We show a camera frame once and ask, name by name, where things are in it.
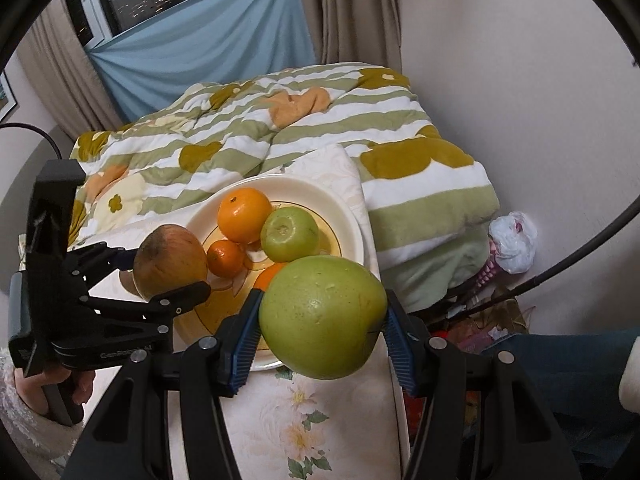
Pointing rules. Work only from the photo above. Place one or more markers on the blue hanging cloth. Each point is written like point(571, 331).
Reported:
point(210, 45)

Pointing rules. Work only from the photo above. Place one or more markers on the large orange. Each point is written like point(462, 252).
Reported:
point(242, 215)

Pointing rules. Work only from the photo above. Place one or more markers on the green striped flower blanket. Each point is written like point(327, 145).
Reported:
point(400, 195)

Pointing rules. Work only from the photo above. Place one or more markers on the framed wall poster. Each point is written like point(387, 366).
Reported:
point(5, 97)

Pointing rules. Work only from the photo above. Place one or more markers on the medium orange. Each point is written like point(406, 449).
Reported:
point(270, 277)

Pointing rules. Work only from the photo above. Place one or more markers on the small tangerine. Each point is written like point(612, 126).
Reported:
point(225, 259)

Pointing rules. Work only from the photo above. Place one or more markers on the person's blue jeans leg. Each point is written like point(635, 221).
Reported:
point(575, 370)

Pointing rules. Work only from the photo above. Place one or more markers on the black curved tube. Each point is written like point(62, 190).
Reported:
point(530, 281)

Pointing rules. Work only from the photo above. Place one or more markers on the brown russet apple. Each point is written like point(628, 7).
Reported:
point(170, 260)

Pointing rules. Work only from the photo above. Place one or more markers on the beige curtain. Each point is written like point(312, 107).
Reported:
point(65, 75)
point(350, 10)

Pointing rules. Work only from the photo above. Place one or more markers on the white floral tablecloth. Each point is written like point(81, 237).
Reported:
point(280, 435)

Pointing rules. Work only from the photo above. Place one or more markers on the white jacket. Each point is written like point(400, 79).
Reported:
point(631, 385)

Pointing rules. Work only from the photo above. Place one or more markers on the person's left hand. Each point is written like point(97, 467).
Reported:
point(30, 390)

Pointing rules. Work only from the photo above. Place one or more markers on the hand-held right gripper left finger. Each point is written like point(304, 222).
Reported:
point(242, 345)

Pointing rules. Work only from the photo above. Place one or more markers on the white plastic bag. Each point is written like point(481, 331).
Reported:
point(512, 242)

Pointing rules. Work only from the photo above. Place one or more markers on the person's left forearm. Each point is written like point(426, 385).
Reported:
point(35, 445)

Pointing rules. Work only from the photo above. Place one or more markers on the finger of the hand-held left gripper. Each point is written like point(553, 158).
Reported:
point(175, 297)
point(100, 260)

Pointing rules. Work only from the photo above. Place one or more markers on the green apple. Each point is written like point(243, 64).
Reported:
point(320, 310)
point(290, 235)

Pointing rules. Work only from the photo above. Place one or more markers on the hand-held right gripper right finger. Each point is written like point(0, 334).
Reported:
point(400, 350)

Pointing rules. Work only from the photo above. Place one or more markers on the cream cartoon print plate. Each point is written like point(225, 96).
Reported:
point(310, 195)

